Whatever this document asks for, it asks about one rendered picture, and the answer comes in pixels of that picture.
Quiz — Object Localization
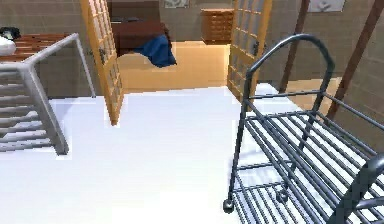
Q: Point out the dark grey wire cart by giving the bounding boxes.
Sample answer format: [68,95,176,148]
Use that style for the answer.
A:
[222,33,384,224]

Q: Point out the blue blanket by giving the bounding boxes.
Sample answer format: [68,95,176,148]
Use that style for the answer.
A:
[133,34,178,69]

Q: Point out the grey framed wall picture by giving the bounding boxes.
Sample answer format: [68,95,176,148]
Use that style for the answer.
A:
[307,0,346,13]
[163,0,190,9]

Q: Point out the light wooden lattice door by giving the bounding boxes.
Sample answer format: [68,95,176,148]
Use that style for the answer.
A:
[226,0,273,102]
[79,0,125,127]

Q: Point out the brown chest of drawers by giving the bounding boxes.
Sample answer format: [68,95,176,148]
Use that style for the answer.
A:
[200,8,235,46]

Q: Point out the grey slatted metal table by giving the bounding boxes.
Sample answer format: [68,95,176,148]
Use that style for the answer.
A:
[0,32,97,156]

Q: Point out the small black object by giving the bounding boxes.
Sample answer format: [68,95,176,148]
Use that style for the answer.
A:
[0,26,22,42]

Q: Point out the dark brown wooden bed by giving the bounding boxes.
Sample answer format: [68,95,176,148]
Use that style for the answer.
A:
[107,0,172,58]

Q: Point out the brown wooden ladder shelf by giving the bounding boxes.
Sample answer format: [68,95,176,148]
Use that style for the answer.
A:
[278,0,384,122]

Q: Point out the white rounded object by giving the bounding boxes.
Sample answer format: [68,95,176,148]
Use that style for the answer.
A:
[0,35,17,57]

